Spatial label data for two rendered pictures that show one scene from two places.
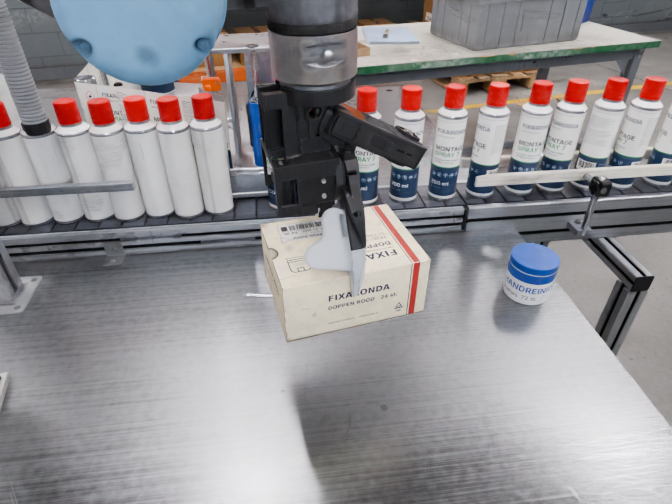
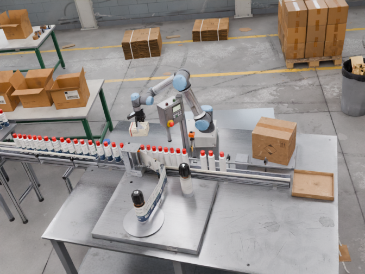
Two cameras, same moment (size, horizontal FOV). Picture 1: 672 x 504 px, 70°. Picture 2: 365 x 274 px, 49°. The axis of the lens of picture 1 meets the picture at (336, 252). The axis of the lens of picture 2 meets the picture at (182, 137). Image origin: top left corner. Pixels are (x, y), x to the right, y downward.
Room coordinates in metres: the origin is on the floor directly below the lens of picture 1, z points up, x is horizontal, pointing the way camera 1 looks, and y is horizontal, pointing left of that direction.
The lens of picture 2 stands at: (2.93, 1.78, 3.14)
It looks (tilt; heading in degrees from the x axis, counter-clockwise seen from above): 37 degrees down; 208
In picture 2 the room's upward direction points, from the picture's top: 9 degrees counter-clockwise
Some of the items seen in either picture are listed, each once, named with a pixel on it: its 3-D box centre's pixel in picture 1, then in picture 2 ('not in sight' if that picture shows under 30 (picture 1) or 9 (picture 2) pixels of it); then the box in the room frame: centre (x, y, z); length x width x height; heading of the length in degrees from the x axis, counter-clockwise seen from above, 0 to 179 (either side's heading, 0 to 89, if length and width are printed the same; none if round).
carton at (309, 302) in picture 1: (340, 267); (139, 129); (0.44, -0.01, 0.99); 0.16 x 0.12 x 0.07; 108
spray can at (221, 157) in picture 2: not in sight; (222, 162); (0.67, 0.88, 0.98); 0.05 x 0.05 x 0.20
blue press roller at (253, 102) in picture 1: (261, 142); not in sight; (0.82, 0.13, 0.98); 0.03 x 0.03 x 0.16
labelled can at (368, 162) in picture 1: (365, 148); (115, 152); (0.79, -0.05, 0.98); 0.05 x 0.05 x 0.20
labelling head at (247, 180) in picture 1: (240, 118); (134, 159); (0.86, 0.17, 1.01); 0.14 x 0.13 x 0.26; 97
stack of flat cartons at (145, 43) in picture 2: not in sight; (142, 43); (-2.83, -1.86, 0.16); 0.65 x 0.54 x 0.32; 112
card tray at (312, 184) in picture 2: not in sight; (313, 184); (0.59, 1.57, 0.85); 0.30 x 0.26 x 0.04; 97
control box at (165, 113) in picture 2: not in sight; (170, 112); (0.64, 0.46, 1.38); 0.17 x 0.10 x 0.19; 152
